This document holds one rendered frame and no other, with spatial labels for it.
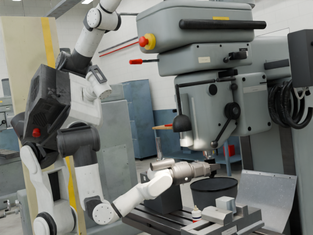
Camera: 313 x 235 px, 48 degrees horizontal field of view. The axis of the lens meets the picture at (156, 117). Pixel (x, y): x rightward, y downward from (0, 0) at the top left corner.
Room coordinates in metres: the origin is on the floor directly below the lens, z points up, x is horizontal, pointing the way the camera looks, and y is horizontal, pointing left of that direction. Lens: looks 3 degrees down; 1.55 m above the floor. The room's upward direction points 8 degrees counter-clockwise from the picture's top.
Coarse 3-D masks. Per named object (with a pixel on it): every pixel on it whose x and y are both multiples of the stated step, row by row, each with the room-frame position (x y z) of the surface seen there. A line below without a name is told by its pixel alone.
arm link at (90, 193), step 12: (84, 168) 1.30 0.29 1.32; (96, 168) 1.32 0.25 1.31; (84, 180) 1.29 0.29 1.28; (96, 180) 1.31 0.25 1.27; (84, 192) 1.29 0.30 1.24; (96, 192) 1.30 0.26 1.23; (84, 204) 1.28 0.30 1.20; (96, 204) 1.28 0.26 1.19; (108, 204) 1.28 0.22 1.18; (96, 216) 1.27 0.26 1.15; (108, 216) 1.27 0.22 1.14
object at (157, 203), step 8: (144, 176) 1.88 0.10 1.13; (168, 192) 1.76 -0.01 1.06; (176, 192) 1.78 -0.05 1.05; (144, 200) 1.92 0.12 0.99; (152, 200) 1.83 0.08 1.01; (160, 200) 1.75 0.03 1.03; (168, 200) 1.76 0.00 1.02; (176, 200) 1.78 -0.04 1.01; (152, 208) 1.84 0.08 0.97; (160, 208) 1.76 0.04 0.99; (168, 208) 1.75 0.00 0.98; (176, 208) 1.78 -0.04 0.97
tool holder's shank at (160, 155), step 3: (156, 138) 1.81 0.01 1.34; (159, 138) 1.81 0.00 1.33; (156, 141) 1.81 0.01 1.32; (159, 141) 1.81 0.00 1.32; (156, 144) 1.82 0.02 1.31; (159, 144) 1.81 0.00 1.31; (159, 147) 1.81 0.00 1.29; (159, 150) 1.81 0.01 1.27; (159, 153) 1.81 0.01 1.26; (162, 153) 1.81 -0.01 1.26; (159, 156) 1.81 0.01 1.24; (162, 156) 1.81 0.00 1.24
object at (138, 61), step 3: (129, 60) 1.41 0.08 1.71; (132, 60) 1.40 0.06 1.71; (135, 60) 1.41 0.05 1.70; (138, 60) 1.42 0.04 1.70; (141, 60) 1.42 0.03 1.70; (144, 60) 1.44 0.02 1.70; (147, 60) 1.45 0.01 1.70; (150, 60) 1.46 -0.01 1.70; (153, 60) 1.46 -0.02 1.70; (156, 60) 1.47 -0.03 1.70; (129, 63) 1.41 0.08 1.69; (132, 63) 1.40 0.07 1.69; (135, 63) 1.41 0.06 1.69; (138, 63) 1.42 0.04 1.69; (141, 63) 1.43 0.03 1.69
